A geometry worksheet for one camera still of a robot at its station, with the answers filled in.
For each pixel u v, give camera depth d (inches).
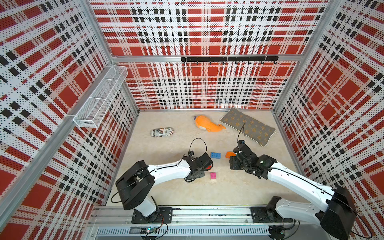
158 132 41.1
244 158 23.9
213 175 33.1
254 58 35.0
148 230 27.3
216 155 36.8
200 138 29.8
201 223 28.2
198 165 26.0
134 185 17.2
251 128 40.9
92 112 36.7
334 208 15.3
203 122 41.2
